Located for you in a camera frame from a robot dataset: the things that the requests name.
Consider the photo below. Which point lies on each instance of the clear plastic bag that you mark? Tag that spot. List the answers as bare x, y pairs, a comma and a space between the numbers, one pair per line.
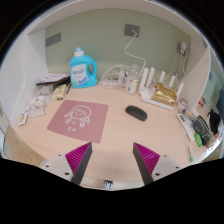
40, 101

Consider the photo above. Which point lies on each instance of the grey wall switch plate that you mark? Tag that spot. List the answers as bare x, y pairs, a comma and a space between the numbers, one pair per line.
53, 39

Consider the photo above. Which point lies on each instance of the grey wall socket plate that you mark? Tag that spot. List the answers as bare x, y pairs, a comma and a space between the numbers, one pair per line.
131, 30

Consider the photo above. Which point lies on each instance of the small round tin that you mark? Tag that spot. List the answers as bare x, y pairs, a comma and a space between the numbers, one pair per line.
182, 105

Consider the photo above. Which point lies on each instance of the black pen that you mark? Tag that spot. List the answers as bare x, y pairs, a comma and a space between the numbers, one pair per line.
68, 88

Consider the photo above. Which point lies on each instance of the white router with antennas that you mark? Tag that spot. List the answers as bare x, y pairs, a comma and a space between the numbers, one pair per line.
148, 96

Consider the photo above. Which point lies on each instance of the clear plastic bottle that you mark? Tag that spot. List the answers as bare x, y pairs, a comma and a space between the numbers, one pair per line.
131, 83

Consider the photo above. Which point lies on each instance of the pink mouse pad with drawing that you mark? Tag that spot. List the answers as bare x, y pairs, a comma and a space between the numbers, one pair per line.
78, 121

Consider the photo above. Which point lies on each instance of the black pouch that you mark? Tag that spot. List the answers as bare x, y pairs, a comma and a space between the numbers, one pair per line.
202, 128

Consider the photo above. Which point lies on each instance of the white pen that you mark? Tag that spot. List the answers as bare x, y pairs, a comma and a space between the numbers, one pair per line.
191, 153

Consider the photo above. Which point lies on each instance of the white sachet packet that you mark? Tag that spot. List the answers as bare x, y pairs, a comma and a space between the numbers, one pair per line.
23, 116

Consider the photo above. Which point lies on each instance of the black computer mouse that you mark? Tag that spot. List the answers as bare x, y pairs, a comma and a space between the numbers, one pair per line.
136, 113

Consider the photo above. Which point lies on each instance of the stack of booklets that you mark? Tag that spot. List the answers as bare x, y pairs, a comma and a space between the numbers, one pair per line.
53, 78

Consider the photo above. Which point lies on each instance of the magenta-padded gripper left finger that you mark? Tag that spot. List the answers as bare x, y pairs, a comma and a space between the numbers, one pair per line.
58, 163

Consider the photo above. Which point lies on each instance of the wall socket with chargers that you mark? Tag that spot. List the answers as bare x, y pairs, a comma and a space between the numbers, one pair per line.
182, 48

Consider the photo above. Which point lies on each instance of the white remote control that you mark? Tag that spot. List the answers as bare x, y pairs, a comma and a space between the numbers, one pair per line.
185, 126

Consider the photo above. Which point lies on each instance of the black cloth item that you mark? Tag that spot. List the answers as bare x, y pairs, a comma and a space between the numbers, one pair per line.
214, 120

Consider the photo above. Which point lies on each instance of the small yellow box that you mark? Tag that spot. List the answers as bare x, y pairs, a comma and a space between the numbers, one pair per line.
59, 92

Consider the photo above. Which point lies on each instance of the gold snack bag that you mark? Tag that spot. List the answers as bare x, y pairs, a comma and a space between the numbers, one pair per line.
164, 94

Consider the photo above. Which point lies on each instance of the blue detergent bottle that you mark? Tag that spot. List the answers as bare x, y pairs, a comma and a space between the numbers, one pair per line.
80, 71

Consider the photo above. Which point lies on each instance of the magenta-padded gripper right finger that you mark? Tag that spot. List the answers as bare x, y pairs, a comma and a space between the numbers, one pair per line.
165, 163

